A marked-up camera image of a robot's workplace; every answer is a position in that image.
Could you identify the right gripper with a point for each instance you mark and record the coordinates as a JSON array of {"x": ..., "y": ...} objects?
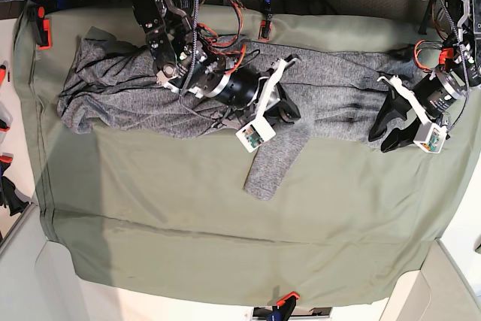
[{"x": 245, "y": 94}]

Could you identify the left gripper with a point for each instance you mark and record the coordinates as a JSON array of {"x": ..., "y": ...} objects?
[{"x": 430, "y": 99}]

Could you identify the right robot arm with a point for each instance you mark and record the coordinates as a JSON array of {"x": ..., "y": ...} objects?
[{"x": 212, "y": 76}]

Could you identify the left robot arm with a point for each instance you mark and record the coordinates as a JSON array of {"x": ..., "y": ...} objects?
[{"x": 452, "y": 68}]

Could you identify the green table cloth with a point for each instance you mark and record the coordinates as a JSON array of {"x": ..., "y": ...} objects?
[{"x": 154, "y": 214}]

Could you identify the orange black bottom clamp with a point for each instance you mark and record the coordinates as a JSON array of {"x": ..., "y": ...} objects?
[{"x": 284, "y": 307}]

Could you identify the orange black clamp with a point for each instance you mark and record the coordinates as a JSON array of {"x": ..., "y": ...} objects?
[
  {"x": 284, "y": 307},
  {"x": 40, "y": 26}
]

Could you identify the orange black left clamp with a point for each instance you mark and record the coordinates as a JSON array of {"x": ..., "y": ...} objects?
[{"x": 40, "y": 26}]

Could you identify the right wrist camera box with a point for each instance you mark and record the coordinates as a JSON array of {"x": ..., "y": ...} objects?
[{"x": 255, "y": 133}]

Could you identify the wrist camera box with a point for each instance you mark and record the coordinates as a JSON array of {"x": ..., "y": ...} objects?
[
  {"x": 430, "y": 137},
  {"x": 255, "y": 133}
]

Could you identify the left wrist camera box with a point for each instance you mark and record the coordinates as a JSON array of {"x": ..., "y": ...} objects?
[{"x": 430, "y": 137}]

